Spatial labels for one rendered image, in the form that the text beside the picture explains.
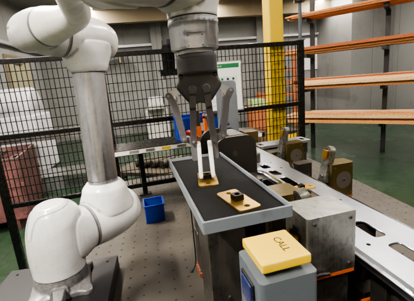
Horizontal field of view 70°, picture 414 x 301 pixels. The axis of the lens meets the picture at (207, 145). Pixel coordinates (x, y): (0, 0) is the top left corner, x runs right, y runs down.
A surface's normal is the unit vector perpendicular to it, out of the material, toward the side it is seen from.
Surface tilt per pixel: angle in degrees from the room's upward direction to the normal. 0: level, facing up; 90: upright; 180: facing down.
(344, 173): 90
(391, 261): 0
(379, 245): 0
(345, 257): 90
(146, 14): 90
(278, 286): 90
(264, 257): 0
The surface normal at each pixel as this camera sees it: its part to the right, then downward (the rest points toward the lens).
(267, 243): -0.08, -0.97
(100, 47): 0.85, 0.13
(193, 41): 0.06, 0.21
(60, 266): 0.51, 0.17
